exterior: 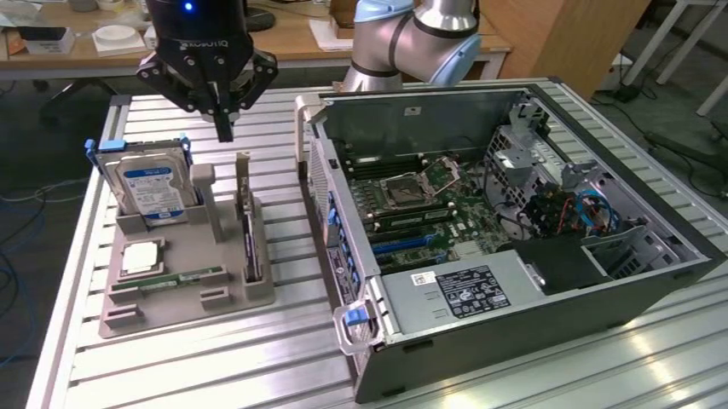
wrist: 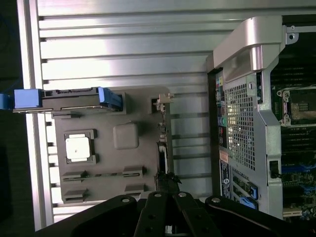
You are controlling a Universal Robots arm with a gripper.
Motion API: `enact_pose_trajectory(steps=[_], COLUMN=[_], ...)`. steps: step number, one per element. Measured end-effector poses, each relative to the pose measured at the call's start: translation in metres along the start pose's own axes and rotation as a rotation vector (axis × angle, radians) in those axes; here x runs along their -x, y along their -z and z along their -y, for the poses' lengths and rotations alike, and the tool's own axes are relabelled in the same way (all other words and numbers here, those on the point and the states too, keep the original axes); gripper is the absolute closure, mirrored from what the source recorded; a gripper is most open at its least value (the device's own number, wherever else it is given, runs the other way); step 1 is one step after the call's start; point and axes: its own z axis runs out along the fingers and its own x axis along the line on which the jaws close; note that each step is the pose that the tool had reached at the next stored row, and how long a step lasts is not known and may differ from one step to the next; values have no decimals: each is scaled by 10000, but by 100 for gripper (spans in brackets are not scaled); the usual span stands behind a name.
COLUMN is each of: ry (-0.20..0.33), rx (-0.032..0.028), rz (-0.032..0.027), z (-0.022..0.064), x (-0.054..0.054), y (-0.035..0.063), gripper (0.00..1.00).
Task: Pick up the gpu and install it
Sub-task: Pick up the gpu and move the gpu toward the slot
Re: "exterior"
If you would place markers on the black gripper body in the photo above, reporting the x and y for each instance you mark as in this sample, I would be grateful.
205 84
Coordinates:
199 25

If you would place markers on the black graphics card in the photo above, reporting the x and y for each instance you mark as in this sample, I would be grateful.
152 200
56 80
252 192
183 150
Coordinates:
252 247

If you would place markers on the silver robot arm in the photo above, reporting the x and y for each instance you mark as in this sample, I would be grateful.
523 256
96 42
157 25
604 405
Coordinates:
386 42

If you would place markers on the small white box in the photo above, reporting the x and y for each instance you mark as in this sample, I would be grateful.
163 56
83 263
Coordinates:
151 40

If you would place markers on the wooden desk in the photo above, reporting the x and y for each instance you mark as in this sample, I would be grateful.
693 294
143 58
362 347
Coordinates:
284 44

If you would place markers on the black lamp base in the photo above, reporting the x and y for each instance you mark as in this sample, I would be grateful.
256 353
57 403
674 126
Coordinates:
264 21

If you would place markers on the white round plastic part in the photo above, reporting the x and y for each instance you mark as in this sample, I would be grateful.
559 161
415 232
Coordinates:
116 40

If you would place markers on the stack of papers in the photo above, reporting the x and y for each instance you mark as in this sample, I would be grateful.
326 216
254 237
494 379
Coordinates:
330 38

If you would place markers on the grey cup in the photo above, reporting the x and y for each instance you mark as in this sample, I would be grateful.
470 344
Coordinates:
83 5

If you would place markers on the white and black box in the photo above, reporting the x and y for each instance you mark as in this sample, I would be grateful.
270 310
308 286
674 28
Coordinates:
51 44

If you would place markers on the cardboard box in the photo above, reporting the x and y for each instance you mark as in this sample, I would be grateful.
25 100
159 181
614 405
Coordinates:
340 13

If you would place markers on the hard disk with blue carrier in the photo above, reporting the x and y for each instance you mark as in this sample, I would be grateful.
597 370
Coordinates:
147 187

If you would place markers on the CPU socket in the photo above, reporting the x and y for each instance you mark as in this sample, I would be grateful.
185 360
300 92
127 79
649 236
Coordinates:
403 191

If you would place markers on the metal socket cover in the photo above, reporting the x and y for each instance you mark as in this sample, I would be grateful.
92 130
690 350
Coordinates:
441 174

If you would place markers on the silver CPU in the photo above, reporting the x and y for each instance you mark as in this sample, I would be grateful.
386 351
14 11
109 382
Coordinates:
141 259

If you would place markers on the blue expansion slot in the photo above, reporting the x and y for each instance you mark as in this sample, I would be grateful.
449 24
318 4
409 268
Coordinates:
398 243

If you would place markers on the green RAM stick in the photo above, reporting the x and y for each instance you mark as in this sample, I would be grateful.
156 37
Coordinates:
169 279

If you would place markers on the silver metal drive cage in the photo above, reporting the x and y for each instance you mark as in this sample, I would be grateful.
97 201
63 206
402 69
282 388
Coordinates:
514 164

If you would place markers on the grey printed parts rack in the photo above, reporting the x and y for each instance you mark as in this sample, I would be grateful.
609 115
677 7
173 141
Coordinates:
181 307

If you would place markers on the wooden cabinet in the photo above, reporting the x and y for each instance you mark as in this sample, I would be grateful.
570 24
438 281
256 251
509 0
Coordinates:
569 42

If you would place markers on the blue case latch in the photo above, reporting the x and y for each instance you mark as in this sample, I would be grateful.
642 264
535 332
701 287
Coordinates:
354 318

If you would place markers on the grey power supply unit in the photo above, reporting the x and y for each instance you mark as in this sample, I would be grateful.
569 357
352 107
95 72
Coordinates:
411 313

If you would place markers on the black power adapter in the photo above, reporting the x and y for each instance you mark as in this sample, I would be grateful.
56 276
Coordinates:
625 93

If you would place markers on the grey disk bay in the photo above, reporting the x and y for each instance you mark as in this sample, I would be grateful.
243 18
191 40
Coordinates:
620 245

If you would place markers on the black open PC case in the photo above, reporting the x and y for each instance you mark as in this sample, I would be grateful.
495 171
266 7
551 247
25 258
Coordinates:
511 341

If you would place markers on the black chassis switch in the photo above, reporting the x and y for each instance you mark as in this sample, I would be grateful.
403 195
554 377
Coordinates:
334 164

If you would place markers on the white table frame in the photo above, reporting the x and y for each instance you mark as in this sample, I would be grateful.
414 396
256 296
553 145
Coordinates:
710 99

